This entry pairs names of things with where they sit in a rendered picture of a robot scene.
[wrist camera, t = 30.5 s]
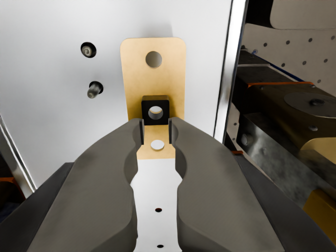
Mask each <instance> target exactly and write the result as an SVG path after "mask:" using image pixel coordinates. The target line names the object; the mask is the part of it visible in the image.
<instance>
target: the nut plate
mask: <svg viewBox="0 0 336 252"><path fill-rule="evenodd" d="M152 51H155V52H158V53H159V54H160V55H161V57H162V62H161V64H160V66H158V67H155V68H153V67H150V66H148V65H147V63H146V55H147V54H148V53H149V52H152ZM120 57H121V65H122V74H123V82H124V91H125V99H126V108H127V117H128V121H130V120H131V119H134V118H140V119H143V120H144V145H141V147H140V148H139V150H138V151H137V153H136V155H137V160H155V159H175V148H174V147H173V146H172V144H169V118H172V117H178V118H180V119H182V120H185V84H186V44H185V42H184V41H183V40H182V39H181V38H179V37H141V38H127V39H125V40H124V41H123V42H122V43H121V44H120ZM152 107H160V108H161V110H160V111H158V112H154V111H152V110H150V108H152ZM155 140H160V141H162V142H163V143H164V146H163V147H162V148H161V149H154V148H152V146H151V143H152V142H153V141H155Z"/></svg>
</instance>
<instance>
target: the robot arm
mask: <svg viewBox="0 0 336 252"><path fill-rule="evenodd" d="M168 135H169V144H172V146H173V147H174V148H175V170H176V172H177V173H178V174H179V175H180V177H181V179H182V181H181V183H180V184H179V185H178V187H177V201H176V225H177V241H178V245H179V247H180V249H181V250H182V251H183V252H336V246H335V245H334V243H333V242H332V241H331V240H330V239H329V237H328V236H327V235H326V234H325V233H324V231H323V230H322V229H321V228H320V227H319V226H318V225H317V224H316V223H315V222H314V220H313V219H312V218H311V217H310V216H309V215H308V214H307V213H306V212H305V211H304V210H303V209H302V208H301V207H299V206H298V205H297V204H296V203H295V202H294V201H293V200H292V199H291V198H290V197H288V196H287V195H286V194H285V193H284V192H283V191H282V190H281V189H280V188H278V187H277V186H276V185H275V184H274V183H273V182H272V181H271V180H269V179H268V178H267V177H266V176H265V175H264V174H263V173H262V172H261V171H259V170H258V169H257V168H256V167H255V166H254V165H253V164H252V163H251V162H249V161H248V160H247V159H246V158H245V157H244V156H243V155H237V156H236V155H234V154H233V153H232V152H231V151H230V150H229V149H228V148H227V147H226V146H225V145H223V144H222V143H221V142H219V141H218V140H217V139H215V138H214V137H212V136H211V135H209V134H207V133H206V132H204V131H202V130H200V129H199V128H197V127H195V126H193V125H192V124H190V123H188V122H186V121H184V120H183V119H181V118H179V117H172V118H169V119H168ZM144 138H145V126H144V119H141V118H133V119H131V120H129V121H128V122H126V123H125V124H123V125H121V126H120V127H118V128H116V129H115V130H113V131H112V132H110V133H108V134H107V135H105V136H103V137H102V138H100V139H99V140H98V141H96V142H95V143H94V144H92V145H91V146H90V147H89V148H87V149H86V150H85V151H84V152H83V153H82V154H81V155H80V156H79V157H78V158H77V159H76V160H75V161H74V162H65V163H64V164H63V165H62V166H61V167H60V168H59V169H58V170H57V171H56V172H54V173H53V174H52V175H51V176H50V177H49V178H48V179H47V180H46V181H45V182H44V183H43V184H42V185H41V186H40V187H38V188H37V189H36V190H35V191H34V192H33V193H32V194H31V195H30V196H29V197H28V198H27V199H26V200H25V201H24V202H22V203H21V204H20V205H19V206H18V207H17V208H16V209H15V210H14V211H13V212H12V213H11V214H10V215H9V216H8V217H7V218H6V219H4V220H3V221H2V222H1V223H0V252H134V250H135V248H136V244H137V227H138V218H137V211H136V204H135V196H134V190H133V188H132V187H131V186H130V184H131V182H132V180H133V178H134V176H135V175H136V174H137V173H138V170H139V168H138V160H137V151H138V150H139V149H140V147H141V146H142V145H144Z"/></svg>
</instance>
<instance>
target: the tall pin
mask: <svg viewBox="0 0 336 252"><path fill-rule="evenodd" d="M102 88H103V85H102V84H101V83H100V82H98V81H94V83H93V84H92V85H91V87H90V88H89V89H88V91H87V96H88V97H89V98H90V99H94V98H96V97H97V96H98V94H99V92H100V91H101V89H102Z"/></svg>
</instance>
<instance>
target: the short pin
mask: <svg viewBox="0 0 336 252"><path fill-rule="evenodd" d="M96 51H97V49H96V47H95V45H94V44H92V43H91V42H90V43H88V44H87V45H85V46H84V47H83V48H82V53H83V54H84V55H85V56H87V57H89V56H91V55H92V54H93V53H95V52H96Z"/></svg>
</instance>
